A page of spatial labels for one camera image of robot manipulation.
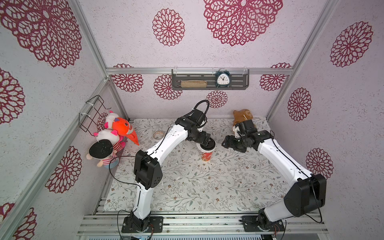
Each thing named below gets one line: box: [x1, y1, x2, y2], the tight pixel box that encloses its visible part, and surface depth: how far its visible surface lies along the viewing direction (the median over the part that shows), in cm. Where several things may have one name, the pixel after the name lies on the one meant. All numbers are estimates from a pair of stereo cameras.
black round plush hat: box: [89, 139, 113, 159], surface depth 78 cm
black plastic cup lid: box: [200, 137, 216, 151], surface depth 85 cm
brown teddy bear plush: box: [232, 109, 254, 127], surface depth 115 cm
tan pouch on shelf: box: [180, 80, 208, 88], surface depth 91 cm
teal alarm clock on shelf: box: [215, 68, 231, 88], surface depth 92 cm
